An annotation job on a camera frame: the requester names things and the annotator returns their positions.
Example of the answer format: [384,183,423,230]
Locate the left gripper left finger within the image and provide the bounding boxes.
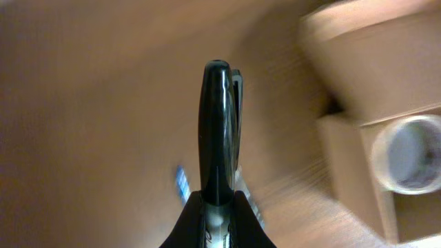
[160,191,203,248]

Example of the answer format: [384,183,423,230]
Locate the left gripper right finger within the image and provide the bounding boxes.
[233,191,276,248]

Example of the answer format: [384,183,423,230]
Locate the black white marker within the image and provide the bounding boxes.
[198,60,243,247]

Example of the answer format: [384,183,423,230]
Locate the beige masking tape roll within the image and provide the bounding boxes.
[370,114,440,195]

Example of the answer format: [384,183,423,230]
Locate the blue gel pen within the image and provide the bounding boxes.
[175,165,192,205]

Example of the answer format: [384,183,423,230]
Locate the black gel pen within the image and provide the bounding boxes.
[234,165,265,229]

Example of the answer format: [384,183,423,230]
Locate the open cardboard box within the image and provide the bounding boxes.
[300,0,440,244]

